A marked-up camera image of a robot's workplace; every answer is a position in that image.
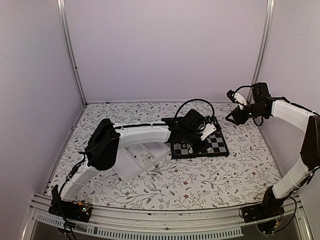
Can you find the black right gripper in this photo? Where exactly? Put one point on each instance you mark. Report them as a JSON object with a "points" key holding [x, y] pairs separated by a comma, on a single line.
{"points": [[235, 121]]}

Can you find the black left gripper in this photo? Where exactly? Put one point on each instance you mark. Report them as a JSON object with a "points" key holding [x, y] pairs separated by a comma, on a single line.
{"points": [[199, 149]]}

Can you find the black and silver chessboard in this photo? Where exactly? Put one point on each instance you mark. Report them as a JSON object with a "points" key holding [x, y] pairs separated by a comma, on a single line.
{"points": [[216, 142]]}

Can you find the white plastic tray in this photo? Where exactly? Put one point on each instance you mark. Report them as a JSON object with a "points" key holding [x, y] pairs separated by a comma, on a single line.
{"points": [[129, 165]]}

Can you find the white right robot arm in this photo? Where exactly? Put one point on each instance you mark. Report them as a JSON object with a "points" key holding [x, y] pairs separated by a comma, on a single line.
{"points": [[302, 148]]}

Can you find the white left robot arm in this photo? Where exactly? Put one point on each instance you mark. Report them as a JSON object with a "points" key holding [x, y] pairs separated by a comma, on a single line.
{"points": [[108, 138]]}

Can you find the floral patterned table mat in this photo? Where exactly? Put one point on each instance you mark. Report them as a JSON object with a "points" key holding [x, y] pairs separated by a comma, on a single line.
{"points": [[175, 184]]}

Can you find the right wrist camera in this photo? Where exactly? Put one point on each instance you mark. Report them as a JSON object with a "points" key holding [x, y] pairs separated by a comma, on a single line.
{"points": [[237, 98]]}

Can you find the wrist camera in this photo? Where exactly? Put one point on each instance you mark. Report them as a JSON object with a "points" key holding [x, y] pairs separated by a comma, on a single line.
{"points": [[209, 128], [237, 98]]}

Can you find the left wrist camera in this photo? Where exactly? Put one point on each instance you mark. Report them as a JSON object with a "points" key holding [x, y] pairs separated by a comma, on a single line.
{"points": [[209, 128]]}

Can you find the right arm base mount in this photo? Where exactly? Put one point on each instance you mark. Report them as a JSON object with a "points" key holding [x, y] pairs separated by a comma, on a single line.
{"points": [[270, 211]]}

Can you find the front aluminium rail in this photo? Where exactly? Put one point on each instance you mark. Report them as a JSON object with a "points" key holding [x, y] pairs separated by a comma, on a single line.
{"points": [[226, 223]]}

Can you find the right aluminium frame post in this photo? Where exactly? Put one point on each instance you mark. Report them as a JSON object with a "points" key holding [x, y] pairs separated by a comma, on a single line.
{"points": [[264, 40]]}

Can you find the aluminium frame post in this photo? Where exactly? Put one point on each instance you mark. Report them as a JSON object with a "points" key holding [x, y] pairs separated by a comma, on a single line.
{"points": [[264, 40], [61, 6]]}

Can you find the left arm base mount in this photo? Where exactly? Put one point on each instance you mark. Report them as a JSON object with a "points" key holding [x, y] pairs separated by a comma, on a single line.
{"points": [[75, 210]]}

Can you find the left aluminium frame post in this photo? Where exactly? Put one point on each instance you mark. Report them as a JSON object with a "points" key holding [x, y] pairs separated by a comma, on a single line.
{"points": [[61, 6]]}

